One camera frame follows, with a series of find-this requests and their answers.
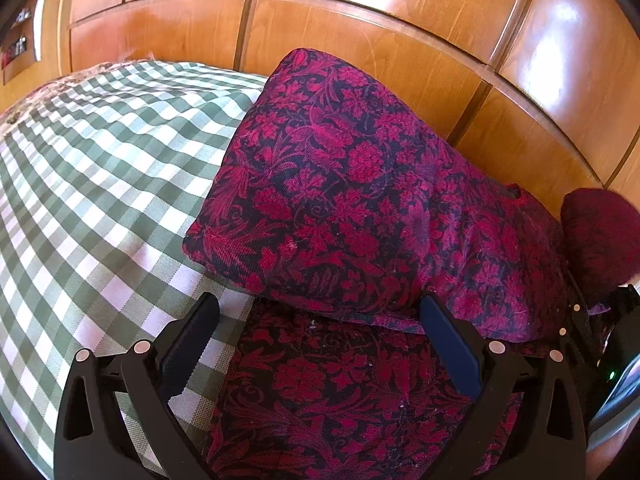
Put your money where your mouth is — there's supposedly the red black floral garment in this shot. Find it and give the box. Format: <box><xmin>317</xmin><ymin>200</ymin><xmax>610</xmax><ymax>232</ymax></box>
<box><xmin>183</xmin><ymin>49</ymin><xmax>578</xmax><ymax>479</ymax></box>

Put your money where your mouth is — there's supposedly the dark red fuzzy cushion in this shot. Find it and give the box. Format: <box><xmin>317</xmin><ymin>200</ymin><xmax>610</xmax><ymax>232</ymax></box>
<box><xmin>560</xmin><ymin>188</ymin><xmax>640</xmax><ymax>307</ymax></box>

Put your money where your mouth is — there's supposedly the wooden headboard panel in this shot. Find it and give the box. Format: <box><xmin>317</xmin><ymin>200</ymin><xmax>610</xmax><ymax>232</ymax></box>
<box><xmin>70</xmin><ymin>0</ymin><xmax>639</xmax><ymax>211</ymax></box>

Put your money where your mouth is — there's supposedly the green white checkered bedspread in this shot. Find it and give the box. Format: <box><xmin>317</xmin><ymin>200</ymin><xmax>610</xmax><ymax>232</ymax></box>
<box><xmin>1</xmin><ymin>61</ymin><xmax>265</xmax><ymax>478</ymax></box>

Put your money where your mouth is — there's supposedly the wooden wall shelf niche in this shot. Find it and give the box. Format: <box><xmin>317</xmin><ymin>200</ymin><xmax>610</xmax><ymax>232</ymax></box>
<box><xmin>1</xmin><ymin>0</ymin><xmax>38</xmax><ymax>86</ymax></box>

